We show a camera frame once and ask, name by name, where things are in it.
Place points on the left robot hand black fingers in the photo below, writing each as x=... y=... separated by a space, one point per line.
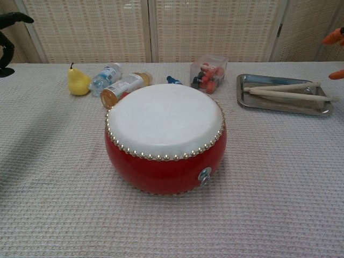
x=6 y=48

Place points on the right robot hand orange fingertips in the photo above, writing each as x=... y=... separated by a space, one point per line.
x=337 y=36

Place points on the wooden drumstick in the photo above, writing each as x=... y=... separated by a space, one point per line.
x=293 y=94
x=282 y=86

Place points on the grey textured tablecloth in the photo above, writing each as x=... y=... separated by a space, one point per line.
x=53 y=215

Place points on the red drum white skin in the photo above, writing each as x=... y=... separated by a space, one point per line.
x=164 y=121

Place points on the yellow pear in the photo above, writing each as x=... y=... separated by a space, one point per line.
x=78 y=83

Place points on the woven bamboo folding screen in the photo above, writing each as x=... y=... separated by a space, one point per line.
x=94 y=27

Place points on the steel rectangular tray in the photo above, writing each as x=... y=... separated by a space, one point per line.
x=268 y=104

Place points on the clear water bottle blue label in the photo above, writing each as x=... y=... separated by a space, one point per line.
x=103 y=76

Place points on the orange juice bottle white label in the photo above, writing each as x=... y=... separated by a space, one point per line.
x=118 y=87

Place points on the clear box red black parts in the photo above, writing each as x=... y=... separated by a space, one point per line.
x=207 y=75

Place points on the small blue spray bottle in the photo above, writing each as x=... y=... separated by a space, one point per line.
x=172 y=80

